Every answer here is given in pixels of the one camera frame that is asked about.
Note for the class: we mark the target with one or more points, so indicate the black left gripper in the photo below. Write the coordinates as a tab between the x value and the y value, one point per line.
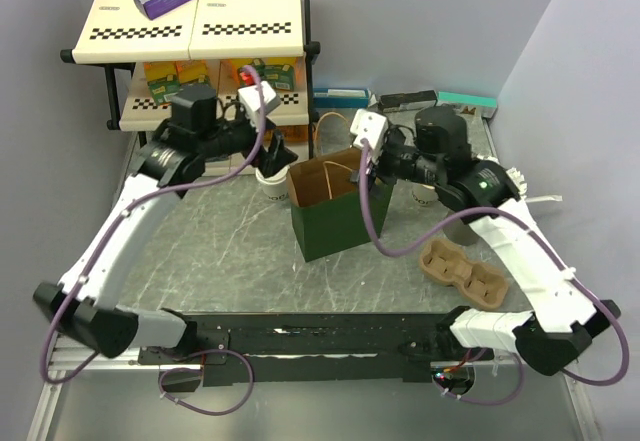
276	157

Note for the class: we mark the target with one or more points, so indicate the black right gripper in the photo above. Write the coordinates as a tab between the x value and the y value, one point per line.
395	137

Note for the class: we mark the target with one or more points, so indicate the white paper coffee cup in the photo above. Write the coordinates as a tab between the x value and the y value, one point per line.
275	186

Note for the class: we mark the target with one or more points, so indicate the brown green paper bag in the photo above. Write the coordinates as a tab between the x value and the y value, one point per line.
325	206

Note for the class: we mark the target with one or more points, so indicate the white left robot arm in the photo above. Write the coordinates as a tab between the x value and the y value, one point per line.
84	303

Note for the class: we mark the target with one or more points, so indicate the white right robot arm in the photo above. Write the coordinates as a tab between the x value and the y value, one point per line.
565	316

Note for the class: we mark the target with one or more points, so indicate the orange snack bag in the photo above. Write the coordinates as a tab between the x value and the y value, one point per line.
293	133

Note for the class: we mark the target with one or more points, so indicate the blue flat box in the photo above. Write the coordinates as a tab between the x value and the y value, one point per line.
329	98

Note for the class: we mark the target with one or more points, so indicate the black flat box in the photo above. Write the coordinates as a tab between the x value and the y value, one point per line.
398	102

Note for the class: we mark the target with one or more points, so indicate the beige three-tier shelf rack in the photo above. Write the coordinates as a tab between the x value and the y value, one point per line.
117	38

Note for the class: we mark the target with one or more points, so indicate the metal straw holder cup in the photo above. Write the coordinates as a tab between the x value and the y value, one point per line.
459	233

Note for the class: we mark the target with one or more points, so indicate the green yellow carton far left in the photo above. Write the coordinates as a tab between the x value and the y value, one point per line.
162	80

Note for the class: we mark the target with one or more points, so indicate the teal flat box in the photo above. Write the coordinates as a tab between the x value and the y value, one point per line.
484	107

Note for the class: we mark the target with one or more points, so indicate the brown pulp cup carrier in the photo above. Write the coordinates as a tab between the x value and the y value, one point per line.
480	283

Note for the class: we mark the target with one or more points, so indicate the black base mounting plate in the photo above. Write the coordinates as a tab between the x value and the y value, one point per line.
295	347

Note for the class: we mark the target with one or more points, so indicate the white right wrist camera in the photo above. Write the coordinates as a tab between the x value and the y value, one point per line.
371	127

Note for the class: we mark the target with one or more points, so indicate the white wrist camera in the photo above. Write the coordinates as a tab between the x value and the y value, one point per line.
371	127
257	97

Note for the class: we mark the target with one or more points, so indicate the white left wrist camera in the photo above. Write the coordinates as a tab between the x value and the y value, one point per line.
257	97

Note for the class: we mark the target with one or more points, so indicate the aluminium rail frame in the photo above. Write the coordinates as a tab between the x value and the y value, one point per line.
118	399

